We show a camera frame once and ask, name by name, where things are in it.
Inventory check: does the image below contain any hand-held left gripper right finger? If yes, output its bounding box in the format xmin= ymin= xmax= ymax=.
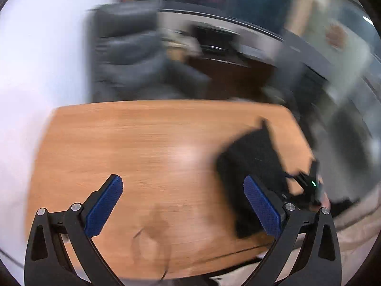
xmin=243 ymin=175 xmax=342 ymax=286

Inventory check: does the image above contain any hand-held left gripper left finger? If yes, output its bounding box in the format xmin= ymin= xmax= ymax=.
xmin=24 ymin=174 xmax=123 ymax=286

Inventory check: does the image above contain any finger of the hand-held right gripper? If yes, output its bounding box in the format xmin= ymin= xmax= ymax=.
xmin=283 ymin=171 xmax=303 ymax=183

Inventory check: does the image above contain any black fleece jacket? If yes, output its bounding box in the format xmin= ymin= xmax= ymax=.
xmin=216 ymin=119 xmax=288 ymax=239

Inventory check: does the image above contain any beige clothes pile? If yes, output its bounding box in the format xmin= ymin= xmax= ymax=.
xmin=162 ymin=30 xmax=200 ymax=54

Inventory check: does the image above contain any person's beige clothing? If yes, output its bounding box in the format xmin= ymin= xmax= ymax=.
xmin=326 ymin=189 xmax=381 ymax=275

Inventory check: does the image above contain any black office chair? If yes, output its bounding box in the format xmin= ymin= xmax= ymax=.
xmin=292 ymin=71 xmax=328 ymax=143

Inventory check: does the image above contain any grey metal cabinet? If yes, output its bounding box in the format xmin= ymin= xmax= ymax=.
xmin=277 ymin=34 xmax=331 ymax=96

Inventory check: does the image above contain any dark wooden cabinet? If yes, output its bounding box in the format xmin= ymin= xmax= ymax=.
xmin=187 ymin=55 xmax=277 ymax=100

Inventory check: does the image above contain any grey leather armchair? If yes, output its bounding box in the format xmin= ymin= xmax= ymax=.
xmin=91 ymin=4 xmax=212 ymax=102

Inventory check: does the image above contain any black microwave oven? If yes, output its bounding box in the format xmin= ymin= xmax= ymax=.
xmin=192 ymin=25 xmax=239 ymax=56

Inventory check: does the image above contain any looped black cable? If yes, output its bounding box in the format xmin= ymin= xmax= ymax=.
xmin=131 ymin=226 xmax=173 ymax=282

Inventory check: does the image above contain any thin black cable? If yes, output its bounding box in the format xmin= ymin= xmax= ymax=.
xmin=0 ymin=250 xmax=24 ymax=268

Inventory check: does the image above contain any orange round wall decoration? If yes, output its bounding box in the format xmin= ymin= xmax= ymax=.
xmin=324 ymin=21 xmax=350 ymax=50

